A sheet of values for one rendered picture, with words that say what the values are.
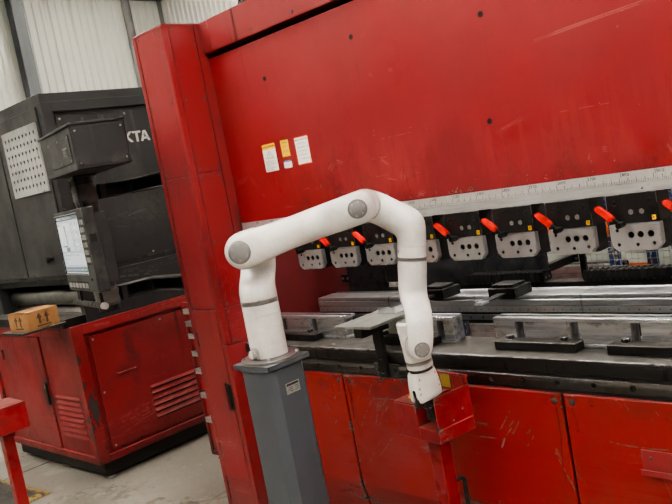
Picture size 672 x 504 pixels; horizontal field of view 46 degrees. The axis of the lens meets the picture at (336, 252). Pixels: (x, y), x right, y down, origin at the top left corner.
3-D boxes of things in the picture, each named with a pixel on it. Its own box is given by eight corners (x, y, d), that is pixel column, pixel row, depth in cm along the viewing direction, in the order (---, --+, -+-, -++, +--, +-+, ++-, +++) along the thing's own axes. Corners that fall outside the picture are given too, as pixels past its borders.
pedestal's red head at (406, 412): (399, 434, 260) (389, 382, 259) (433, 418, 270) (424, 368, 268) (441, 445, 244) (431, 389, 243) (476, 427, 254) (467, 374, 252)
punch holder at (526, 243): (498, 258, 258) (490, 209, 256) (512, 253, 264) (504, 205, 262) (538, 256, 247) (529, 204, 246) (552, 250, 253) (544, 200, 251)
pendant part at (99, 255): (69, 290, 361) (52, 214, 357) (94, 284, 367) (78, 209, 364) (99, 293, 323) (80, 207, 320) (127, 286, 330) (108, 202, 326)
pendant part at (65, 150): (76, 318, 370) (36, 139, 361) (126, 305, 384) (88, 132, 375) (110, 324, 328) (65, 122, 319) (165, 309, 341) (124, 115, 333)
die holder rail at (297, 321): (272, 335, 357) (268, 315, 356) (282, 332, 361) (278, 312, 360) (348, 338, 320) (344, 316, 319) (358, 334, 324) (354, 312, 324)
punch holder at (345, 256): (332, 267, 316) (325, 227, 315) (347, 263, 322) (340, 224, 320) (358, 266, 305) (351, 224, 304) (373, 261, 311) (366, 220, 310)
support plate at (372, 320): (335, 328, 287) (335, 326, 287) (383, 310, 305) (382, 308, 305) (370, 329, 274) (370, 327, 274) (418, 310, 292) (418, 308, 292)
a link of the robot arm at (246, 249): (243, 269, 257) (228, 277, 241) (230, 235, 257) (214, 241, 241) (385, 217, 247) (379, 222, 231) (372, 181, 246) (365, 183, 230)
